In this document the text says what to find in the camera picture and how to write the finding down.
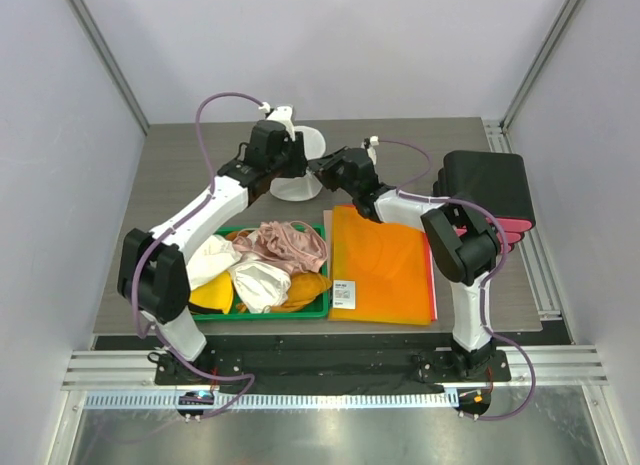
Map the white bra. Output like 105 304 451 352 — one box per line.
186 235 291 315

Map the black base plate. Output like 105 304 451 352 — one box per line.
148 348 512 396

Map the green plastic tray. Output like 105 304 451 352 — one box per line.
187 221 331 321

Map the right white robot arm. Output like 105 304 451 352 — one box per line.
309 148 504 380

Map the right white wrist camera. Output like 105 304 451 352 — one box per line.
362 135 380 165

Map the white cable duct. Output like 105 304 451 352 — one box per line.
84 389 459 412

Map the orange plastic folder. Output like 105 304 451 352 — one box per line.
329 205 433 326

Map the mustard yellow bra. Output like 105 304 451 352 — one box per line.
188 272 331 315

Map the white mesh laundry bag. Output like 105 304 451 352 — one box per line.
270 125 326 202

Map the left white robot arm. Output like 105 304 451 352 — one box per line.
116 119 307 384

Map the pink satin bra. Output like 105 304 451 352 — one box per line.
231 221 328 275

